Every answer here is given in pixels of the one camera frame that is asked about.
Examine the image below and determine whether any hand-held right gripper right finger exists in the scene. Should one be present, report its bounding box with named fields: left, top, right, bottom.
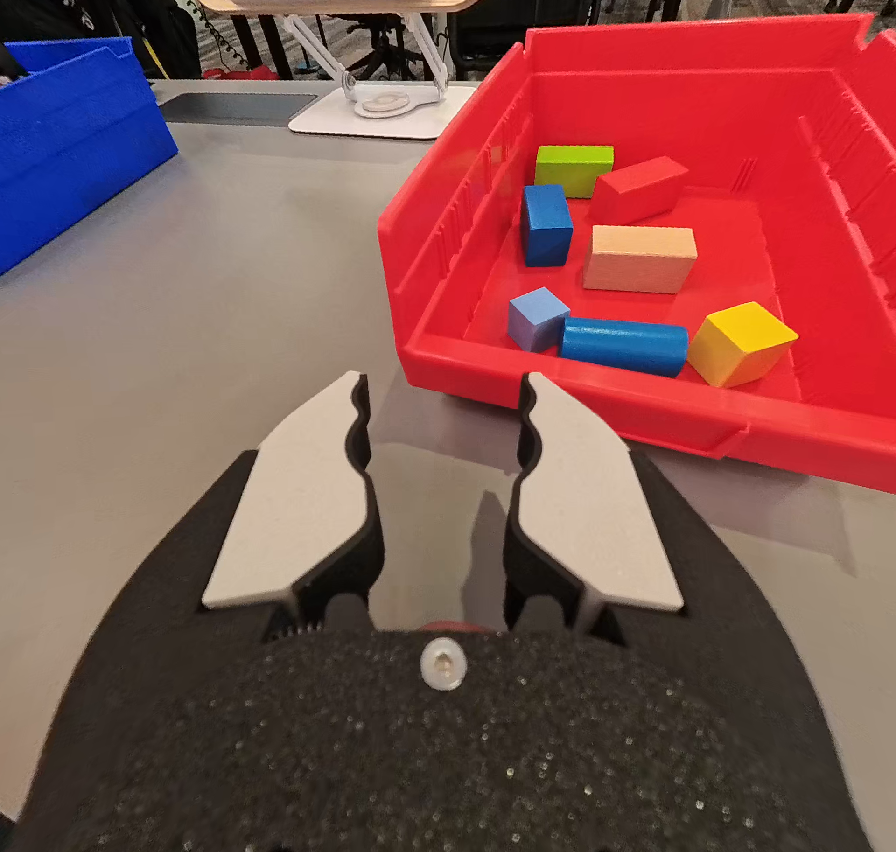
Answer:
left=503, top=372, right=686, bottom=615

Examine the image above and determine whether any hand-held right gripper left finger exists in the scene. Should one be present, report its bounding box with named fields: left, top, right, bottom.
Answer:
left=203, top=371, right=386, bottom=612

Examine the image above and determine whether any blue wooden cylinder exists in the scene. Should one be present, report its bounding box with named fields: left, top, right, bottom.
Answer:
left=560, top=318, right=691, bottom=380

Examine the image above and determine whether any light blue wooden cube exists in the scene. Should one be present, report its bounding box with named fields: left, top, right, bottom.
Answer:
left=507, top=287, right=572, bottom=353

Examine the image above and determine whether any yellow wooden cube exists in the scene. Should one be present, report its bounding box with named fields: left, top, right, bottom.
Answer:
left=688, top=301, right=800, bottom=390

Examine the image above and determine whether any natural wooden block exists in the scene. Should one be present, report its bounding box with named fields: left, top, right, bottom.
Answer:
left=583, top=225, right=700, bottom=296

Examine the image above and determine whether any red wooden block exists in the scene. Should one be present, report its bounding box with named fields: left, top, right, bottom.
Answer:
left=587, top=155, right=691, bottom=226

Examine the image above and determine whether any long green wooden block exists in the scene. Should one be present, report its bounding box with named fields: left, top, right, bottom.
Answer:
left=534, top=144, right=616, bottom=199

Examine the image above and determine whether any blue plastic bin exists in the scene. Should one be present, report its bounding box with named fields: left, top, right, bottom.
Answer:
left=0, top=36, right=180, bottom=278

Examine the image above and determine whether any red plastic bin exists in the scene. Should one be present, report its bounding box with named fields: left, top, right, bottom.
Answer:
left=377, top=14, right=896, bottom=495

